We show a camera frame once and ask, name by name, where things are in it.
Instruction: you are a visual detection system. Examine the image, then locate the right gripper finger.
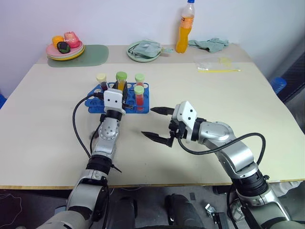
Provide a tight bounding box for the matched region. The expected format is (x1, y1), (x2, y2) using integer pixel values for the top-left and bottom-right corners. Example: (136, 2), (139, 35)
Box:
(141, 131), (174, 148)
(151, 107), (176, 117)

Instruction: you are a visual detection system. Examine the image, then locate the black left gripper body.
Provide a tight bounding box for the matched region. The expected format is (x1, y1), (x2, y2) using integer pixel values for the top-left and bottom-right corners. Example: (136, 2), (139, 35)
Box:
(121, 94), (134, 111)

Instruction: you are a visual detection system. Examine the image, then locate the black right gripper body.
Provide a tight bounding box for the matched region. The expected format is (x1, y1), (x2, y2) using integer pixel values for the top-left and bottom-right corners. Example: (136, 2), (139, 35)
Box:
(168, 117), (188, 148)

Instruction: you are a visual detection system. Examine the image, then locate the orange liquid green cap tube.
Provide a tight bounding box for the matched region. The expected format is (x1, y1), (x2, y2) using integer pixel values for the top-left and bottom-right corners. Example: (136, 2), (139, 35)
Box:
(116, 71), (128, 92)

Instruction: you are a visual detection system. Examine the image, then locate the blue test tube rack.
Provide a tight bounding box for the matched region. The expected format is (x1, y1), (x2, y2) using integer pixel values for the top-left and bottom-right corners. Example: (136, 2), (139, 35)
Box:
(85, 82), (151, 115)

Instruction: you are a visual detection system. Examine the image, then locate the red liquid green cap tube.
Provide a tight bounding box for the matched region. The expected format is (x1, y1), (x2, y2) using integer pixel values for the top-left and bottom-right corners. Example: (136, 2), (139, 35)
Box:
(134, 73), (145, 88)
(133, 85), (146, 113)

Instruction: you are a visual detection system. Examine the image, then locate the dark red yellow cap tube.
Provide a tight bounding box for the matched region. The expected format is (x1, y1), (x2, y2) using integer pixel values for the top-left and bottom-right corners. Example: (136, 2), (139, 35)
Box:
(95, 73), (109, 92)

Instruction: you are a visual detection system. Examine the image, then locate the pale green plate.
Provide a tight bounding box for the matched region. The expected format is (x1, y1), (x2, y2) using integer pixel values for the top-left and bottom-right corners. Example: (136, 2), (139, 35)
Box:
(126, 42), (163, 63)

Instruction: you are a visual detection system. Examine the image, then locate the green placemat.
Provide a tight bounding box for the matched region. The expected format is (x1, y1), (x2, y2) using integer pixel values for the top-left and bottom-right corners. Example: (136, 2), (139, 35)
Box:
(47, 44), (110, 68)

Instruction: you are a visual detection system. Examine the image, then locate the light green stacked plate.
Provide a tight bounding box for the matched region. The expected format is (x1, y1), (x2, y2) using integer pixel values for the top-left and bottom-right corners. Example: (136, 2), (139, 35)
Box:
(46, 46), (85, 60)

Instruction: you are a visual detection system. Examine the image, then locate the yellow plate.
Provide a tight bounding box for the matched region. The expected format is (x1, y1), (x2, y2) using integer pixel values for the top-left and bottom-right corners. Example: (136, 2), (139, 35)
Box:
(47, 49), (85, 62)

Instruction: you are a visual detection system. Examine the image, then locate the clear bag yellow strip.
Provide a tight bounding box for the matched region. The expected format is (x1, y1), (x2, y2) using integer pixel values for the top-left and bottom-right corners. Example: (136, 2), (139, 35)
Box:
(195, 61), (242, 73)

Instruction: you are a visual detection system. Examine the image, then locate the pink toy apple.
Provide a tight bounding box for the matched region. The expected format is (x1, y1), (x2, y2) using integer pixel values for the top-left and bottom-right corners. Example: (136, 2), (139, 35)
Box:
(63, 31), (80, 48)

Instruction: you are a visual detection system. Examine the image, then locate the dark mottled toy ball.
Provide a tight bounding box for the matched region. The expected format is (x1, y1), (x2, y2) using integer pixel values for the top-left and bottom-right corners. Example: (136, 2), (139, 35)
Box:
(56, 41), (71, 54)

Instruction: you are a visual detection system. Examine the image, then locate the pink plate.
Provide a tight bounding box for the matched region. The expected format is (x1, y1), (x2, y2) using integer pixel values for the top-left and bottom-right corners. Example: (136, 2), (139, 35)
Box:
(46, 40), (84, 58)

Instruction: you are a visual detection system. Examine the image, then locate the orange toy fruit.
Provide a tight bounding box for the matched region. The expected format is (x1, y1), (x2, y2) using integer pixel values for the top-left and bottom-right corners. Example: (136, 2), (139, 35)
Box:
(52, 35), (65, 48)

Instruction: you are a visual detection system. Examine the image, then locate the dark rounded shape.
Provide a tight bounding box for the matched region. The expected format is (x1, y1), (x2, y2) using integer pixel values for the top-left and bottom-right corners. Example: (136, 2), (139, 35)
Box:
(108, 195), (139, 229)
(164, 193), (205, 229)

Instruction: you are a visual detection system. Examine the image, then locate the orange drink bottle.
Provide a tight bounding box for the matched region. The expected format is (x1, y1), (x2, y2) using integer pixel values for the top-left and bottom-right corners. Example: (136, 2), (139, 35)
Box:
(175, 0), (196, 53)

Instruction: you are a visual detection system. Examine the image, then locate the pale green cloth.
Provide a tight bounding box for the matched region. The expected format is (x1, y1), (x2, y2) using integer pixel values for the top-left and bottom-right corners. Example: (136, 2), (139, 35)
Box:
(188, 37), (230, 53)

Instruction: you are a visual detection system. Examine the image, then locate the small metal clamp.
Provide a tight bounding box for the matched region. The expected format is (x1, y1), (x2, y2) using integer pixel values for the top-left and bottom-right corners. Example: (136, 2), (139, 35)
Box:
(204, 203), (216, 217)

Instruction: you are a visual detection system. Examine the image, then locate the black box under table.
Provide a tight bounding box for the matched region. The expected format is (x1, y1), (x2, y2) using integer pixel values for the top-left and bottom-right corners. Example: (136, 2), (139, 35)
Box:
(211, 211), (231, 229)

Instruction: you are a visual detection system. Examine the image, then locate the blue ribbed stool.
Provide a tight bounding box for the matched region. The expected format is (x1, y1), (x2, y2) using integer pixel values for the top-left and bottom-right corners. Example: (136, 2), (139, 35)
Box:
(270, 76), (287, 95)

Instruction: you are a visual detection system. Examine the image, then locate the blue object at edge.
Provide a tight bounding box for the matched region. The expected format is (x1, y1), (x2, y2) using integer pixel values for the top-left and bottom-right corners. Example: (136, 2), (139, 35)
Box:
(0, 89), (7, 109)

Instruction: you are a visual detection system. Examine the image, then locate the black carbon pattern object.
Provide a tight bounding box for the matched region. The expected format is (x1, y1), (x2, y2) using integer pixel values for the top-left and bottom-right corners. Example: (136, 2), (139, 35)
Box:
(277, 51), (305, 136)

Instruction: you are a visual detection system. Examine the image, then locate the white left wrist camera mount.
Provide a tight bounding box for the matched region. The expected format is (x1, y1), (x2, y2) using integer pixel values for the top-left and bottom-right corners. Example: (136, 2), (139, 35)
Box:
(103, 88), (127, 115)

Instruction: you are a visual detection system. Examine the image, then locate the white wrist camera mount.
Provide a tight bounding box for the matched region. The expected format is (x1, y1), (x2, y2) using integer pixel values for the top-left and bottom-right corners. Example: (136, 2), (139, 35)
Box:
(172, 101), (198, 144)
(103, 88), (127, 115)

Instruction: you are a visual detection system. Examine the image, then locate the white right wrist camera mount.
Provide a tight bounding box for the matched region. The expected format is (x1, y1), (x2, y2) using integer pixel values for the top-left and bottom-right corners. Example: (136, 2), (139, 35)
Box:
(172, 101), (198, 144)

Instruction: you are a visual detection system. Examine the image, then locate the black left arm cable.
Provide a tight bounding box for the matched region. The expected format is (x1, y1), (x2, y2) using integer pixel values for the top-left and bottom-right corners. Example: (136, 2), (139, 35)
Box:
(72, 92), (107, 159)

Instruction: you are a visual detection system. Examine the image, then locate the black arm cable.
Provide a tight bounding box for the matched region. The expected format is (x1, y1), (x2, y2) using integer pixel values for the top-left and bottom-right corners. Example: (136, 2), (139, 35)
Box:
(72, 92), (107, 159)
(177, 133), (267, 167)

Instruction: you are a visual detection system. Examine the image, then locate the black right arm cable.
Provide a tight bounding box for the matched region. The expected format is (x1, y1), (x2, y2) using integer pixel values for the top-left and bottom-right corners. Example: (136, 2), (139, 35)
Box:
(177, 133), (267, 167)

